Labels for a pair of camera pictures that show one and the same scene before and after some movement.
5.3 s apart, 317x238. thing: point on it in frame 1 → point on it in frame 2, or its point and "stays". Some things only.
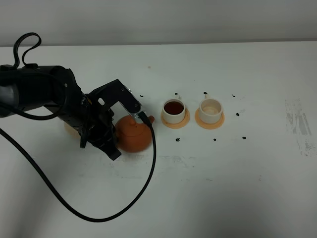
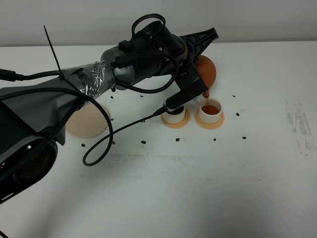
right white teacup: (210, 110) stays
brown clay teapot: (132, 136) → (206, 71)
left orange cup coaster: (177, 125) stays
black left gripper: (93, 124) → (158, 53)
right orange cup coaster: (208, 126) stays
